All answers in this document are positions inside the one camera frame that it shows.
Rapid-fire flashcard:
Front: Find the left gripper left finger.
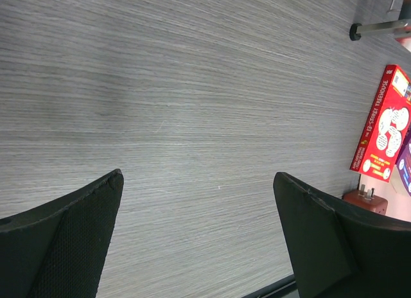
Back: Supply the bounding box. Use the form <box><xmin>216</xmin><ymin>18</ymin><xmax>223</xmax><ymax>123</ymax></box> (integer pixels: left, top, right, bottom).
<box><xmin>1</xmin><ymin>169</ymin><xmax>124</xmax><ymax>297</ymax></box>

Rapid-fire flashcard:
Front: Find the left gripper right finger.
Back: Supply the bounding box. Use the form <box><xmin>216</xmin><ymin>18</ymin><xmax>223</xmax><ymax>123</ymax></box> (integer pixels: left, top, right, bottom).
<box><xmin>273</xmin><ymin>172</ymin><xmax>410</xmax><ymax>297</ymax></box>

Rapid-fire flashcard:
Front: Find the steel dish rack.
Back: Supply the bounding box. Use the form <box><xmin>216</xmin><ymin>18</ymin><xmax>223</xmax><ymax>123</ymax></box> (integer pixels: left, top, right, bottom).
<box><xmin>349</xmin><ymin>0</ymin><xmax>410</xmax><ymax>50</ymax></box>

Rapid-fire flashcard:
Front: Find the red power adapter cube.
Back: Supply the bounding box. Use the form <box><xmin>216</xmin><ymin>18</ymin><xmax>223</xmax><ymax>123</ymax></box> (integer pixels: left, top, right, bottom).
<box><xmin>342</xmin><ymin>184</ymin><xmax>388</xmax><ymax>215</ymax></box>

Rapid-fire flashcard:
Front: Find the pink board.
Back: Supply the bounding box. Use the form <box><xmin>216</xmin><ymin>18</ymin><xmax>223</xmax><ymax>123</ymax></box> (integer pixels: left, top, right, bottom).
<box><xmin>360</xmin><ymin>170</ymin><xmax>410</xmax><ymax>222</ymax></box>

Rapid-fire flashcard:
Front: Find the purple treehouse book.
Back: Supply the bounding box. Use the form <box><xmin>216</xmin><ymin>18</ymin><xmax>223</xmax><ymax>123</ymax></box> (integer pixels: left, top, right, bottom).
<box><xmin>396</xmin><ymin>139</ymin><xmax>410</xmax><ymax>195</ymax></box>

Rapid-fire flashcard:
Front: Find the red treehouse book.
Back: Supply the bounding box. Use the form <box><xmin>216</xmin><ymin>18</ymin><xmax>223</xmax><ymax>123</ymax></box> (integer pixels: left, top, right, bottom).
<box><xmin>350</xmin><ymin>64</ymin><xmax>410</xmax><ymax>182</ymax></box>

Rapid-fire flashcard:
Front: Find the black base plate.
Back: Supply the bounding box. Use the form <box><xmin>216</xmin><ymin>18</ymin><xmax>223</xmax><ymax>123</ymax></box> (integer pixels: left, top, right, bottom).
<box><xmin>243</xmin><ymin>274</ymin><xmax>300</xmax><ymax>298</ymax></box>

